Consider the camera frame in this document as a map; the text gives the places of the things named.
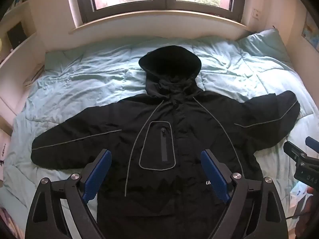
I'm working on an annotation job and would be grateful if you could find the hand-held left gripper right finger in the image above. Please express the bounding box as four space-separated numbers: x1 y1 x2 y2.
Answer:
201 149 287 239

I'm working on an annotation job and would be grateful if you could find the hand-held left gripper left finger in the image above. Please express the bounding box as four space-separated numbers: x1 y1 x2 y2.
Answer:
25 149 112 239

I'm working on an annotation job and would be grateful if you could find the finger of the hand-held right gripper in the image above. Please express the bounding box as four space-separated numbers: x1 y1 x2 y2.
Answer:
283 141 309 160
306 136 319 153

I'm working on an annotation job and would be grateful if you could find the black hooded jacket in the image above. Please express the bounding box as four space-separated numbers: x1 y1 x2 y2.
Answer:
31 45 301 239

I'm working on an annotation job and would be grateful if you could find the light blue duvet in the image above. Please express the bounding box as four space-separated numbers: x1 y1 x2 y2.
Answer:
0 28 319 239

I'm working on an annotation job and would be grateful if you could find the light blue pillow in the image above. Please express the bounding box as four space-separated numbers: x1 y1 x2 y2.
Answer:
237 28 293 66

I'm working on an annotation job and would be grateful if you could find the white shelf unit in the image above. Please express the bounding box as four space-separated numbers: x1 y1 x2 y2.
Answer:
0 0 46 90

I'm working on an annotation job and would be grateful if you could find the grey framed window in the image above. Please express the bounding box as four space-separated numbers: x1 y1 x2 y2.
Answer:
65 0 247 28

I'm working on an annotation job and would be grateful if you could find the black cable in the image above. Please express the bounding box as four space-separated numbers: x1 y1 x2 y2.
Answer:
286 212 308 220

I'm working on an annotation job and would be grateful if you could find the map wall poster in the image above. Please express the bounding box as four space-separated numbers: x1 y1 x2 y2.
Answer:
301 14 319 49

